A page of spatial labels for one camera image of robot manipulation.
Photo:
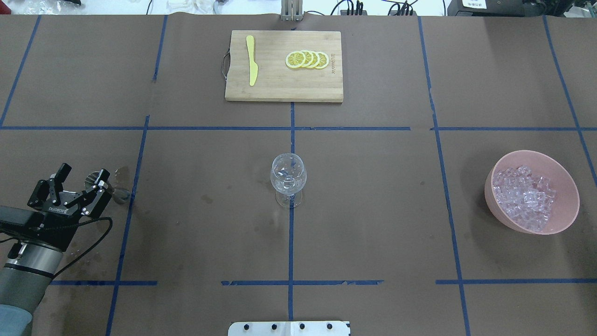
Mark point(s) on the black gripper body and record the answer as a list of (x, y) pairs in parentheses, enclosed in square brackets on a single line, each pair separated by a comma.
[(62, 207)]

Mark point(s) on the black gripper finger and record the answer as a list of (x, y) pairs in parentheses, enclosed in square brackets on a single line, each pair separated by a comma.
[(89, 202), (49, 190)]

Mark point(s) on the steel double jigger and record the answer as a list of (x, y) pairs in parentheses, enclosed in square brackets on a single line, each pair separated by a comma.
[(118, 195)]

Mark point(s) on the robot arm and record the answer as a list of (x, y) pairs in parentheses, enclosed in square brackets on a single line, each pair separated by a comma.
[(29, 269)]

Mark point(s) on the clear wine glass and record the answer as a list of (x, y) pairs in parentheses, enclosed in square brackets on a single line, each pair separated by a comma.
[(288, 177)]

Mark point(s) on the pink bowl of ice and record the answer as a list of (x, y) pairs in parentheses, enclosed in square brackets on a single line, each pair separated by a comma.
[(532, 193)]

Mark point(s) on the yellow plastic knife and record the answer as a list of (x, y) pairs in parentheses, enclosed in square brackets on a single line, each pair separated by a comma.
[(253, 66)]

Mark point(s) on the wooden cutting board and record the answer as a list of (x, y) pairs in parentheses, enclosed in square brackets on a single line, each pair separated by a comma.
[(278, 83)]

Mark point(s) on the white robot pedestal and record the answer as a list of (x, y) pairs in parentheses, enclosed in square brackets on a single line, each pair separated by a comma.
[(290, 328)]

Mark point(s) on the aluminium frame post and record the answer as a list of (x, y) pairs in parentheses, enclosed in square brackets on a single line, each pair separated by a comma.
[(292, 10)]

